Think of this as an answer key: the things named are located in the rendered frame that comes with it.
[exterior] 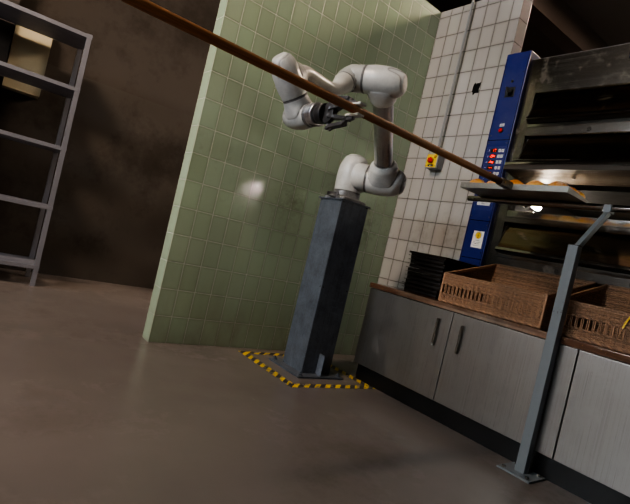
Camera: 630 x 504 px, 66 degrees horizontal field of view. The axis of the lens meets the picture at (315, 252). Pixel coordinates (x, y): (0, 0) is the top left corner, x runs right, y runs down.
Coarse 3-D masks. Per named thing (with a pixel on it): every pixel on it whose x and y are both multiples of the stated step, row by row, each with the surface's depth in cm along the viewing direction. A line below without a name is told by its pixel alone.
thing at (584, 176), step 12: (504, 168) 277; (516, 168) 271; (528, 168) 265; (540, 168) 260; (552, 168) 255; (564, 168) 250; (576, 168) 245; (588, 168) 241; (600, 168) 236; (612, 168) 232; (624, 168) 228; (528, 180) 281; (540, 180) 275; (552, 180) 269; (564, 180) 263; (576, 180) 258; (588, 180) 252; (600, 180) 247; (612, 180) 242; (624, 180) 238
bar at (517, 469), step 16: (576, 208) 220; (592, 208) 214; (608, 208) 208; (624, 208) 204; (576, 256) 194; (560, 288) 196; (560, 304) 195; (560, 320) 194; (560, 336) 196; (544, 352) 197; (544, 368) 196; (544, 384) 194; (544, 400) 196; (528, 416) 197; (528, 432) 196; (528, 448) 195; (512, 464) 203; (528, 464) 196; (528, 480) 189
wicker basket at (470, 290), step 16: (448, 272) 254; (464, 272) 263; (480, 272) 272; (496, 272) 280; (512, 272) 273; (528, 272) 266; (448, 288) 250; (464, 288) 242; (480, 288) 236; (496, 288) 230; (512, 288) 223; (528, 288) 262; (544, 288) 256; (576, 288) 227; (464, 304) 241; (480, 304) 234; (496, 304) 228; (512, 304) 265; (528, 304) 217; (544, 304) 211; (512, 320) 221; (528, 320) 215; (544, 320) 212
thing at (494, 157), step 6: (492, 150) 299; (498, 150) 296; (504, 150) 292; (486, 156) 302; (492, 156) 298; (498, 156) 295; (486, 162) 301; (492, 162) 297; (498, 162) 294; (486, 168) 300; (492, 168) 297; (498, 168) 294; (498, 174) 293; (486, 180) 299; (474, 204) 302; (480, 204) 299; (486, 204) 296; (492, 204) 292; (486, 210) 295
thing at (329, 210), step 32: (320, 224) 279; (352, 224) 274; (320, 256) 274; (352, 256) 277; (320, 288) 268; (320, 320) 271; (256, 352) 295; (288, 352) 281; (320, 352) 274; (288, 384) 244; (320, 384) 258
